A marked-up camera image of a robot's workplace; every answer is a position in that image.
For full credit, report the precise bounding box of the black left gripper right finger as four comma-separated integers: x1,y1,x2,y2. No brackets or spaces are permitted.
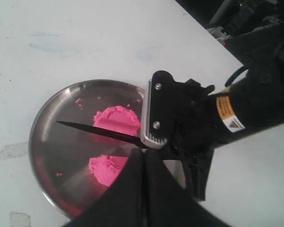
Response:
143,149,228,227

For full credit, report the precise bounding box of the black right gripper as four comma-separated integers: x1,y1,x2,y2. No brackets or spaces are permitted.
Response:
173,79,230,199

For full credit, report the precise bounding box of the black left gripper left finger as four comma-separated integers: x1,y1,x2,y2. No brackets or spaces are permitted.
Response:
65,148,144,227

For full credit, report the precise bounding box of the pink dough lump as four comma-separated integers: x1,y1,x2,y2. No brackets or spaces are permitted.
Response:
88,155,128,187
93,105,141,136

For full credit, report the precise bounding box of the black knife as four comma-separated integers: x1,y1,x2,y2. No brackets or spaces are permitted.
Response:
56,121,180,161

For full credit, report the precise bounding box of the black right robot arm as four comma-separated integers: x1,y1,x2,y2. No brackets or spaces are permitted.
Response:
176,42,284,201

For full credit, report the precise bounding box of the round steel plate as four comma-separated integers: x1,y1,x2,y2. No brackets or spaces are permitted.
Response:
28,79,144,218

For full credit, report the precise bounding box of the pink sand crumb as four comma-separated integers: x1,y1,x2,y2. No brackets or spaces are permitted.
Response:
75,98,83,110

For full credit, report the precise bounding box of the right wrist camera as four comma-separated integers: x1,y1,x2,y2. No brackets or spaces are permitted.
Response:
140,70,178,149

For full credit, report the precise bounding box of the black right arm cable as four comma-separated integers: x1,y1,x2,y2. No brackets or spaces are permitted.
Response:
224,65,249,88

